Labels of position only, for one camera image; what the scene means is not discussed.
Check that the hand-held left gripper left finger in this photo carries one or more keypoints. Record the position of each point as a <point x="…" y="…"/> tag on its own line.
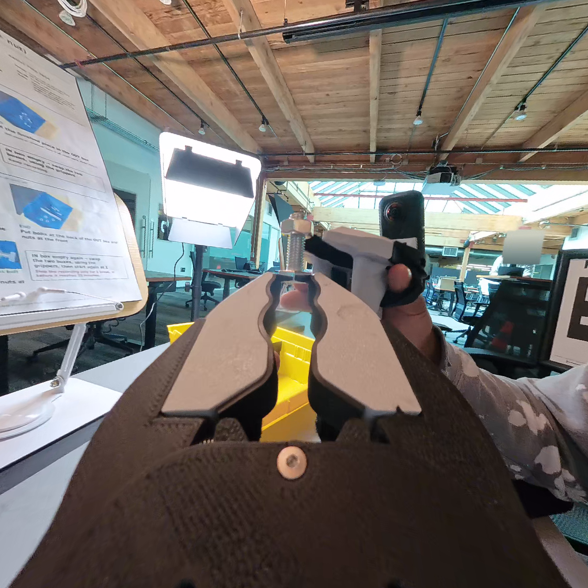
<point x="220" y="349"/>

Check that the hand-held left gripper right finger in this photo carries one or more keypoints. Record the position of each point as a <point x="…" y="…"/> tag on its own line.
<point x="358" y="358"/>

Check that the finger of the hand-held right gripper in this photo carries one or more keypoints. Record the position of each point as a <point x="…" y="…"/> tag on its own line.
<point x="324" y="275"/>
<point x="358" y="241"/>

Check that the steel bolt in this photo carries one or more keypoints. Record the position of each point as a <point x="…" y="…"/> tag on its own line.
<point x="296" y="252"/>

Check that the yellow plastic bin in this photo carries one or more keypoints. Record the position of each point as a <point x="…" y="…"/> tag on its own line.
<point x="289" y="381"/>

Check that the person's right forearm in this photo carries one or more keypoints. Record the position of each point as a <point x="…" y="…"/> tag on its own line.
<point x="519" y="413"/>

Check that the person's right hand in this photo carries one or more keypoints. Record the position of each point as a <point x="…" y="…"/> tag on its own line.
<point x="409" y="321"/>

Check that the ceiling projector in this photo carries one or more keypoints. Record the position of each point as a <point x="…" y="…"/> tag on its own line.
<point x="440" y="181"/>

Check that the black office chair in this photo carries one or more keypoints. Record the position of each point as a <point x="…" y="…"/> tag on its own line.
<point x="459" y="294"/>
<point x="204" y="287"/>

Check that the wooden office desk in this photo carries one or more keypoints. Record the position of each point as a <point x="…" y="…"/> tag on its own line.
<point x="165" y="277"/>
<point x="234" y="273"/>

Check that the black panel board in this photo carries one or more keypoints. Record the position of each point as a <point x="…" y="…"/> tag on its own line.
<point x="278" y="206"/>

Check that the studio light on stand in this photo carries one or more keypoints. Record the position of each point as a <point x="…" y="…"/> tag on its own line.
<point x="206" y="206"/>

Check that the wooden document stand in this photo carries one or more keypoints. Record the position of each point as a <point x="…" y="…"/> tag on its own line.
<point x="82" y="404"/>

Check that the black mesh chair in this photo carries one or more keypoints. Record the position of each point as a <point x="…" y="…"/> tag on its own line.
<point x="514" y="321"/>

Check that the framed marker sign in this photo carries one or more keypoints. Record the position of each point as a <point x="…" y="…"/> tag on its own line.
<point x="562" y="298"/>

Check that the printed instruction sheet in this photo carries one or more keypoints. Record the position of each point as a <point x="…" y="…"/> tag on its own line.
<point x="55" y="183"/>

